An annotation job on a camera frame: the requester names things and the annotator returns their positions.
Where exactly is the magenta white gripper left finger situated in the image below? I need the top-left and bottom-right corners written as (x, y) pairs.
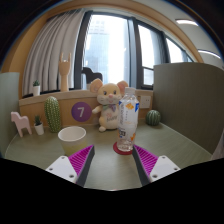
top-left (47, 145), bottom-right (95, 187)

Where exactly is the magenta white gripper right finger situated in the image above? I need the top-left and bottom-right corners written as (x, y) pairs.
top-left (132, 145), bottom-right (180, 186)

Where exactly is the clear plastic water bottle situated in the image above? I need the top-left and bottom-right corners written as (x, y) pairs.
top-left (117, 87), bottom-right (139, 154)

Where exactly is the pale yellow paper cup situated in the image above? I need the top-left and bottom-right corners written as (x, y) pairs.
top-left (58, 126), bottom-right (87, 156)

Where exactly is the red round coaster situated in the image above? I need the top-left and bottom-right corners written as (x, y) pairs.
top-left (113, 142), bottom-right (132, 155)

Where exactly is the round green cactus ornament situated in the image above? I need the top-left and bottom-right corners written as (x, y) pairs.
top-left (146, 110), bottom-right (161, 126)

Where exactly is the purple round number seven sticker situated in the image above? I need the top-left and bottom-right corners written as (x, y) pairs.
top-left (71, 102), bottom-right (92, 122)

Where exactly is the small potted plant white pot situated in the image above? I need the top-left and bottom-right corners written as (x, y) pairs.
top-left (34, 115), bottom-right (44, 135)

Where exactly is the tall green cactus ornament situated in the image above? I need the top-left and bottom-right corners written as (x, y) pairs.
top-left (44, 96), bottom-right (61, 133)

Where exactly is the pink wooden horse figure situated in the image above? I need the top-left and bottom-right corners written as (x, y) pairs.
top-left (11, 112), bottom-right (32, 137)

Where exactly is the wooden window sill shelf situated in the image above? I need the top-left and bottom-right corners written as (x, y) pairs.
top-left (18, 87), bottom-right (155, 129)

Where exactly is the beige plush hamster toy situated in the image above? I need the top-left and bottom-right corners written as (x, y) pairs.
top-left (90, 78), bottom-right (128, 132)

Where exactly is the green right partition panel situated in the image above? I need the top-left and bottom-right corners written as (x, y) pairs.
top-left (153, 63), bottom-right (224, 153)

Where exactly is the green partition panel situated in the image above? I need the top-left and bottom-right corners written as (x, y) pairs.
top-left (153, 63), bottom-right (224, 153)
top-left (0, 72), bottom-right (19, 157)

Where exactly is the small potted cactus on sill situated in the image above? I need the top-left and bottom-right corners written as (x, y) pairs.
top-left (33, 80), bottom-right (40, 96)

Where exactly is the black horse figure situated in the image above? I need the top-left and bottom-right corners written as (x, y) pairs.
top-left (82, 67), bottom-right (103, 84)

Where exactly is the wooden hand sculpture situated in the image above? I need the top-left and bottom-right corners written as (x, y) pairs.
top-left (58, 54), bottom-right (71, 92)

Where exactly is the green left partition panel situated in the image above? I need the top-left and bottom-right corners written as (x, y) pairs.
top-left (0, 72), bottom-right (19, 157)

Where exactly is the grey white curtain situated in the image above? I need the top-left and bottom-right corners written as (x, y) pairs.
top-left (22, 9), bottom-right (85, 96)

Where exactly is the white wall socket right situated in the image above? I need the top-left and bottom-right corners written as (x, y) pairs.
top-left (140, 96), bottom-right (151, 109)

